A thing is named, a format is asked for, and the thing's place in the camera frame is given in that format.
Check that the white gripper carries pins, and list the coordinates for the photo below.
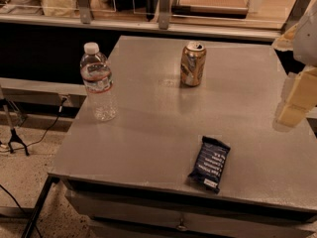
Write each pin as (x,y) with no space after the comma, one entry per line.
(306,40)

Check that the orange soda can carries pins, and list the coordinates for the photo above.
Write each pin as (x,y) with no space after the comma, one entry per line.
(192,63)

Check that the blue rxbar wrapper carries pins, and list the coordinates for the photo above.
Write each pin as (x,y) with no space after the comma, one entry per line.
(210,163)

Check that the clear plastic water bottle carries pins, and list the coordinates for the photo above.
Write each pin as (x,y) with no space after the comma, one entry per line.
(98,81)

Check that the grey table drawer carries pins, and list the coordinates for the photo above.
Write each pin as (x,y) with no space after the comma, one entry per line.
(112,216)

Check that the black table leg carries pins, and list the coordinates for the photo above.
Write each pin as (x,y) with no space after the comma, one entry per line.
(32,221)

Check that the black tripod stand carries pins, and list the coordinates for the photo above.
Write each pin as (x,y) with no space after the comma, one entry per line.
(14,137)

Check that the grey metal shelf rail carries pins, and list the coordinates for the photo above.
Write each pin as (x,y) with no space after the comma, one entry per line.
(147,27)

